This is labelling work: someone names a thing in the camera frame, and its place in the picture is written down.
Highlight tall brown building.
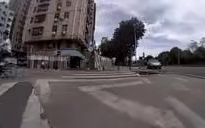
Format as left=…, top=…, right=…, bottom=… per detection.
left=9, top=0, right=97, bottom=70

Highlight row of trees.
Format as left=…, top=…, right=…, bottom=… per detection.
left=156, top=33, right=205, bottom=66

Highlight grey asphalt road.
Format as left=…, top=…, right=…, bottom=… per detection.
left=0, top=65, right=205, bottom=128

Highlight white painted road markings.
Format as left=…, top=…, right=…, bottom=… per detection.
left=0, top=70, right=205, bottom=128

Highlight pale fence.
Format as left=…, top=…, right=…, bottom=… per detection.
left=89, top=53, right=118, bottom=71

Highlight pole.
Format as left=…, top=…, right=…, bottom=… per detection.
left=133, top=24, right=138, bottom=68

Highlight dark tree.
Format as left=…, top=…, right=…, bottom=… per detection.
left=99, top=17, right=147, bottom=68

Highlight silver car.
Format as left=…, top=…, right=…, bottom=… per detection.
left=146, top=59, right=163, bottom=70

